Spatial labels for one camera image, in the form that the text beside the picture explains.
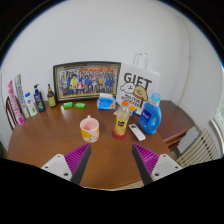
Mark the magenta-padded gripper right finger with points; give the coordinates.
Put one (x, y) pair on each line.
(166, 166)

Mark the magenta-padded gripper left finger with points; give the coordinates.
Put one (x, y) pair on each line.
(56, 166)

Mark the orange-capped juice bottle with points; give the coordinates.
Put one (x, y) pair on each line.
(121, 123)

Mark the white radiator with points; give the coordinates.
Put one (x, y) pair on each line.
(198, 150)

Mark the white remote control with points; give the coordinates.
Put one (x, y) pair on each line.
(137, 132)

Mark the brown wooden side table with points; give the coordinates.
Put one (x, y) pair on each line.
(175, 121)

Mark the pink and yellow mug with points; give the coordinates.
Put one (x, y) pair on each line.
(89, 131)

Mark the blue detergent bottle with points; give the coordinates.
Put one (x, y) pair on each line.
(149, 118)

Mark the flat round red coaster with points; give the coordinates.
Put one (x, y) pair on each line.
(120, 136)

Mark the white lotion bottle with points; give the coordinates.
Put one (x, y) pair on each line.
(31, 106)

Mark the colourful puzzle cube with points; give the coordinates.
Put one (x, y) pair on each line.
(132, 110)

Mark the dark blue pump bottle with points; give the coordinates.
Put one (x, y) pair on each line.
(39, 103)

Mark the brown glass bottle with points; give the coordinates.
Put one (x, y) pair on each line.
(51, 100)

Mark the brown wooden chair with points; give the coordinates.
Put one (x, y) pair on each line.
(10, 113)

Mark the pink tall box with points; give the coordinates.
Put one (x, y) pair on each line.
(15, 105)

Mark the green and white tall box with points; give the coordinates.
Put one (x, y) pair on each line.
(21, 96)

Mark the blue tissue pack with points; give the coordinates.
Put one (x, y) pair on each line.
(106, 103)

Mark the white paper gift bag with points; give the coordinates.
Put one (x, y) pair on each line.
(138, 83)

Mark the framed group photo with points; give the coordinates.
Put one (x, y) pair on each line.
(86, 81)

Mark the white window frame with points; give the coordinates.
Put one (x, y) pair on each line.
(219, 121)

